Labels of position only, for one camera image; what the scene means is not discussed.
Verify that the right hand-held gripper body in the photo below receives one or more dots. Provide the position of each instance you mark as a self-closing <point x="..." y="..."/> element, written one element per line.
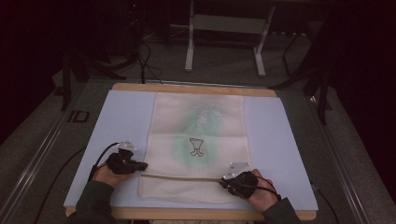
<point x="241" y="183"/>

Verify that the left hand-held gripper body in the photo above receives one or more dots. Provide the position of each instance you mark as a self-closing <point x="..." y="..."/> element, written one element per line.
<point x="123" y="161"/>

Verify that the black metal stand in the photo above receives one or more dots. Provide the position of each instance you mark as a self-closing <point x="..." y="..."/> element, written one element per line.
<point x="81" y="71"/>

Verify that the person's right hand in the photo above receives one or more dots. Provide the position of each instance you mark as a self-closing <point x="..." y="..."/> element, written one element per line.
<point x="263" y="196"/>

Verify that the black chair legs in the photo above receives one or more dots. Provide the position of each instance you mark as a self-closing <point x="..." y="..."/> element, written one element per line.
<point x="308" y="77"/>

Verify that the pale blue table mat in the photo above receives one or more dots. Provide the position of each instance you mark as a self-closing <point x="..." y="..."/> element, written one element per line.
<point x="124" y="115"/>

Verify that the white metal stand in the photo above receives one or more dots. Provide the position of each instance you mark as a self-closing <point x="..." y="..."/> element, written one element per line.
<point x="224" y="31"/>

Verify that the person's left hand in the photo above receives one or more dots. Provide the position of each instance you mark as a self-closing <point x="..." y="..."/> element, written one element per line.
<point x="106" y="177"/>

